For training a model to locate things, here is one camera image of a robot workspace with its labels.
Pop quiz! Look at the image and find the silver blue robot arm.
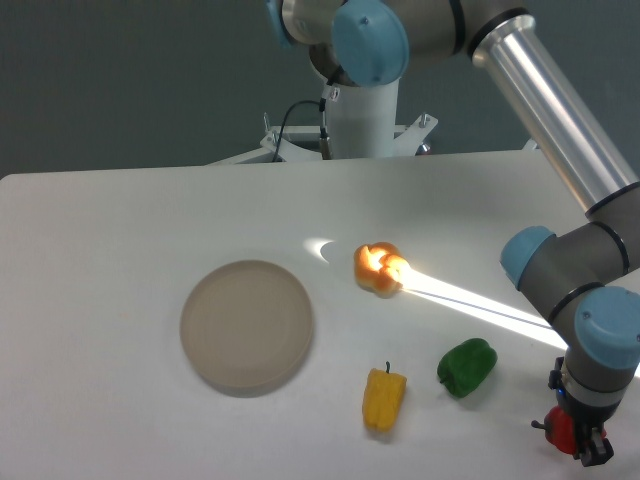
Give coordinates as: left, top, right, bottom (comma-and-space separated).
266, 1, 639, 467

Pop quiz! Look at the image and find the red pepper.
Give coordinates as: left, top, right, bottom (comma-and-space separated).
530, 406, 578, 456

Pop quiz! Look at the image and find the beige round plate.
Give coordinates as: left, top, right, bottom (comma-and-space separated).
179, 260, 314, 397

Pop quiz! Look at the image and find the yellow pepper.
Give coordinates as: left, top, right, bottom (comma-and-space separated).
362, 361, 407, 433

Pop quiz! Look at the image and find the black cable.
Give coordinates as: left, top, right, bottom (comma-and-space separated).
272, 64, 347, 163

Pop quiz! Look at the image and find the orange bread roll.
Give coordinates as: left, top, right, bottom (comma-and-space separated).
353, 242, 410, 298

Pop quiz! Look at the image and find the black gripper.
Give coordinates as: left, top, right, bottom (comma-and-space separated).
548, 357, 613, 467

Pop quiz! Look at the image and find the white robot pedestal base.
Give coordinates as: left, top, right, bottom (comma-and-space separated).
221, 82, 539, 165

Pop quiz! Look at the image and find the green pepper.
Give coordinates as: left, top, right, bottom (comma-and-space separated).
437, 338, 498, 399

